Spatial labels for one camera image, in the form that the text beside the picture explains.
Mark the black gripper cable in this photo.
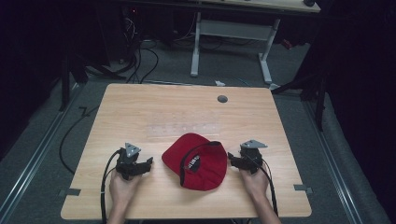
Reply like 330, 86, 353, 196
99, 148, 123, 224
257, 158, 279, 217

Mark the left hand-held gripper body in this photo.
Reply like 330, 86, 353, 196
115, 142, 145, 181

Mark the red baseball cap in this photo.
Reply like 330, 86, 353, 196
161, 133, 229, 192

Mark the black floor cable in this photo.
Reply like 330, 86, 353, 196
59, 105, 101, 175

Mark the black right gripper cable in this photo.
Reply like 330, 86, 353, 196
257, 158, 279, 217

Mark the grey tape piece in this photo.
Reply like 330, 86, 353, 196
292, 184, 314, 195
58, 188, 82, 198

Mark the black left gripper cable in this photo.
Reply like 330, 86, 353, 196
99, 148, 123, 224

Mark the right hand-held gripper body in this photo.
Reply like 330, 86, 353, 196
236, 139, 269, 175

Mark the black metal stand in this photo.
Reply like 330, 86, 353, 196
58, 50, 128, 113
270, 69, 330, 133

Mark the wooden desk with white frame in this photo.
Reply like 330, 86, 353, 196
186, 0, 322, 86

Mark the bundle of black cables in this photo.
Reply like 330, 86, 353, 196
122, 17, 161, 85

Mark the metal floor rail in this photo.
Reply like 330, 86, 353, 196
0, 82, 82, 220
302, 98, 364, 224

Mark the person's left hand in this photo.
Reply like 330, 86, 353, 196
108, 169, 143, 207

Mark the person's right hand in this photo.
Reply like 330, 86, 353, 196
238, 167, 271, 202

